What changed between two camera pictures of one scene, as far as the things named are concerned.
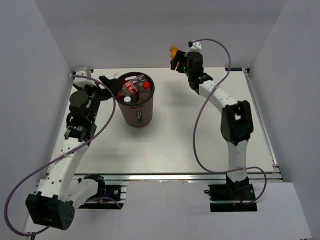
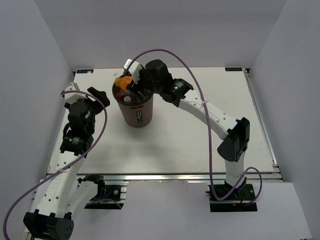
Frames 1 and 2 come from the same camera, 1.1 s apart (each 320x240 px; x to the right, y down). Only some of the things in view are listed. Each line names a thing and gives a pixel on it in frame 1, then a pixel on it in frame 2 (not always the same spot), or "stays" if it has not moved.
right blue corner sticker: (233, 69) stays
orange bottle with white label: (173, 51) -> (121, 84)
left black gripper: (105, 93) -> (102, 94)
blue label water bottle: (127, 99) stays
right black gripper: (181, 57) -> (134, 88)
